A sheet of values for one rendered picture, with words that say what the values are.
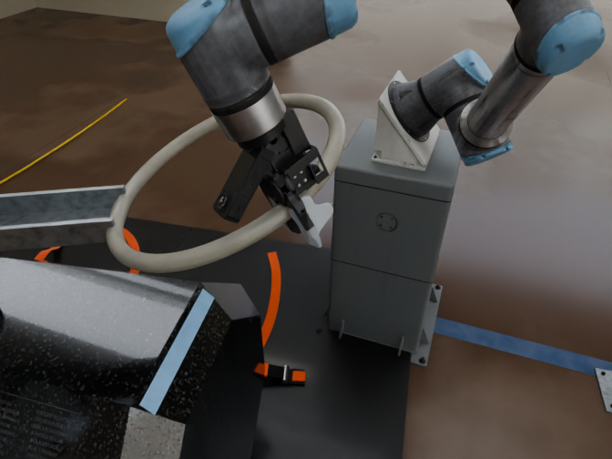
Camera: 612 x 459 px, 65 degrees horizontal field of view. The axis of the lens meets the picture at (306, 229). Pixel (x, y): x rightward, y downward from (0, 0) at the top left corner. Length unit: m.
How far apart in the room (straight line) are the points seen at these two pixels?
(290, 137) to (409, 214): 1.04
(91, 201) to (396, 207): 0.99
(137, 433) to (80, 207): 0.46
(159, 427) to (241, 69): 0.73
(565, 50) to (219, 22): 0.63
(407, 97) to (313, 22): 1.06
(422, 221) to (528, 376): 0.87
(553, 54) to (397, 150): 0.75
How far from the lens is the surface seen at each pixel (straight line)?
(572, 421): 2.18
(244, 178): 0.65
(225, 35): 0.58
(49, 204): 1.09
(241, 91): 0.60
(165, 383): 1.07
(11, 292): 1.36
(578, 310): 2.60
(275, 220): 0.71
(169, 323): 1.13
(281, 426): 1.91
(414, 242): 1.73
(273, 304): 2.27
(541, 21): 1.01
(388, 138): 1.62
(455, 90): 1.56
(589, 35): 1.01
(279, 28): 0.58
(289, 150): 0.68
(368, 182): 1.63
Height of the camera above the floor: 1.68
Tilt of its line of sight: 38 degrees down
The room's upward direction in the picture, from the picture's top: straight up
